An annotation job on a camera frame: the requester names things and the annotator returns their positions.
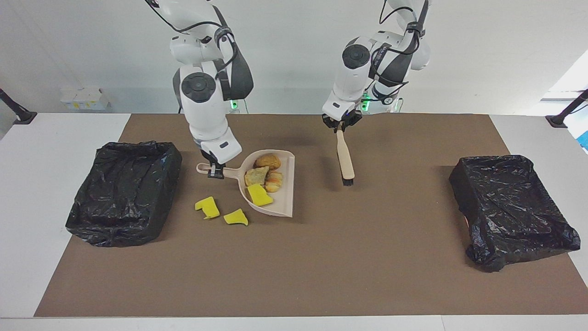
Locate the orange striped croissant toy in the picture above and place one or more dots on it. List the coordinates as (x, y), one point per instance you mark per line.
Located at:
(274, 181)

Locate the rounded yellow sponge piece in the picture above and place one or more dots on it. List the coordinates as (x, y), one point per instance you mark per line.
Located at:
(259, 195)

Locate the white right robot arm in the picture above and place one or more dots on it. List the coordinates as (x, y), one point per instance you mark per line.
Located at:
(204, 115)

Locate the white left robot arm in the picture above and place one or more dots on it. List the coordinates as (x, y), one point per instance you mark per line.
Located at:
(347, 87)

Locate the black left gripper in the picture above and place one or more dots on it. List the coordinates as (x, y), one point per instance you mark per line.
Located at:
(343, 124)

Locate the beige hand brush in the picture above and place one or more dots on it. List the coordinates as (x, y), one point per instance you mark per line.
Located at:
(345, 161)

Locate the white box stack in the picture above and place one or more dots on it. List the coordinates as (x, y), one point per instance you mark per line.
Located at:
(85, 99)

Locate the yellow green sponge piece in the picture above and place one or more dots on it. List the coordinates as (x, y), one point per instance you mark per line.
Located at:
(236, 217)

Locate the brown bread roll toy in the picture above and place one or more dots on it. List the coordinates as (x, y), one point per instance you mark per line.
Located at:
(268, 161)

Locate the brown table mat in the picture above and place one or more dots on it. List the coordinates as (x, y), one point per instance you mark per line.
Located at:
(294, 276)

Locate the notched yellow sponge piece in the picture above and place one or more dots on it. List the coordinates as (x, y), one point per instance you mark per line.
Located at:
(208, 208)

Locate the blue object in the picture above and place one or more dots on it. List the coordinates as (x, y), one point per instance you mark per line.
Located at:
(585, 140)

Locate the beige plastic dustpan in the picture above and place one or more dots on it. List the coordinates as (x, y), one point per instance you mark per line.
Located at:
(284, 204)

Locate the black bag lined bin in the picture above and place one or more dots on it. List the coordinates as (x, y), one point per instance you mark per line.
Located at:
(510, 211)
(124, 193)

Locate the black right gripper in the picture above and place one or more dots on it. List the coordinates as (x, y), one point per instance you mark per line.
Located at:
(212, 160)

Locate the pale green foam chunk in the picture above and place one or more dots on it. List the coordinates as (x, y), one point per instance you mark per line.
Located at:
(256, 176)

